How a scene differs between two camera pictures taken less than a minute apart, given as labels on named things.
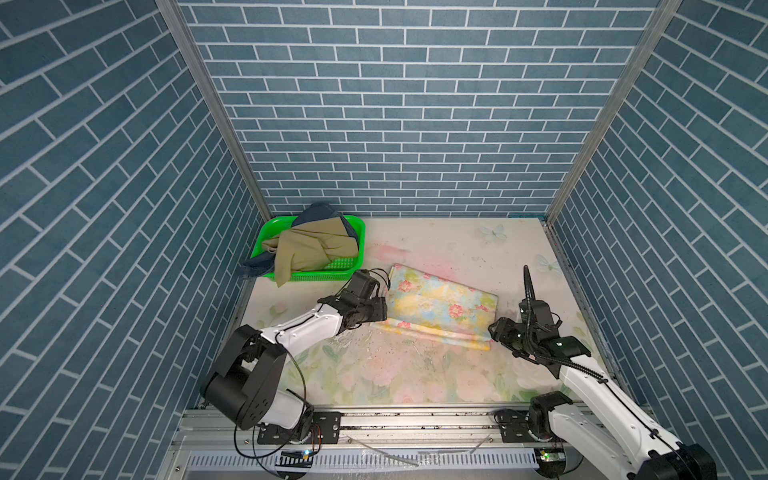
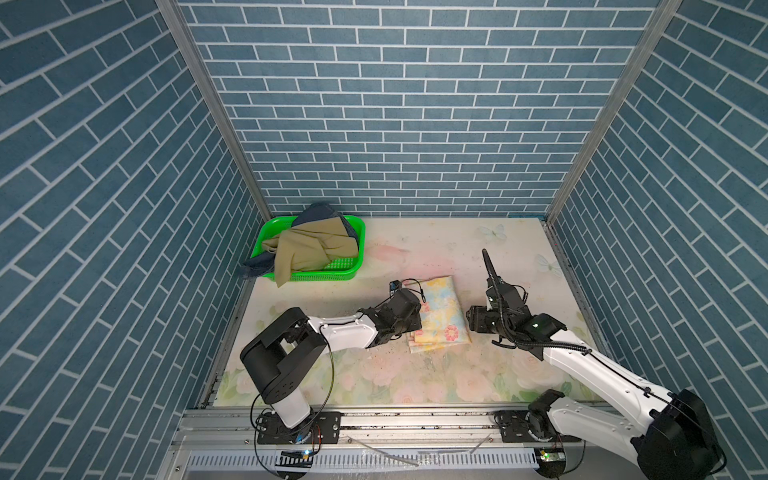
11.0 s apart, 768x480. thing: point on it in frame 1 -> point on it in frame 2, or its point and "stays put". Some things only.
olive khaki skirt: (309, 246) stays put
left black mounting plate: (319, 427) stays put
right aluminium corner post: (605, 129) stays put
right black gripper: (500, 331) -> (476, 317)
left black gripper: (380, 309) -> (415, 316)
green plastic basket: (340, 269) stays put
